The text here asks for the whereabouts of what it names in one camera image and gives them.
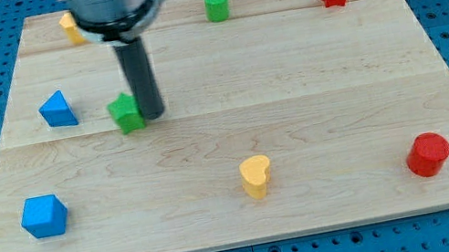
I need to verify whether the blue triangle block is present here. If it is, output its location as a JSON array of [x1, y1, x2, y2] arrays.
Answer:
[[38, 90, 78, 128]]

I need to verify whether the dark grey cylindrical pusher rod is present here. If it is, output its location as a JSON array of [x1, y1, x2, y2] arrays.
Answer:
[[113, 37, 165, 121]]

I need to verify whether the yellow block behind arm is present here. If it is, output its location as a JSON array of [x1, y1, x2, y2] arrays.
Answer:
[[58, 12, 87, 46]]

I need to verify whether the yellow heart block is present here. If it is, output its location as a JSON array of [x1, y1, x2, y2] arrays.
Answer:
[[238, 154, 271, 200]]

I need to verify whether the blue cube block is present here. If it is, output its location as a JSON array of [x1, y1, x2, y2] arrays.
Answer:
[[21, 194, 68, 238]]

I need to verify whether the red cylinder block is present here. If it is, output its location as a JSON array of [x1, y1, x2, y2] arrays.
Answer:
[[406, 132, 449, 177]]

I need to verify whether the light wooden board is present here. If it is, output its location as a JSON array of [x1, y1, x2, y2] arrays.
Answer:
[[0, 0, 449, 252]]

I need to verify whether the green cylinder block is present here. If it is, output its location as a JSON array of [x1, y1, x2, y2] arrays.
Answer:
[[204, 0, 230, 23]]

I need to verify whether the green star block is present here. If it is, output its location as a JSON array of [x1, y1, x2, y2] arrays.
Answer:
[[107, 93, 146, 134]]

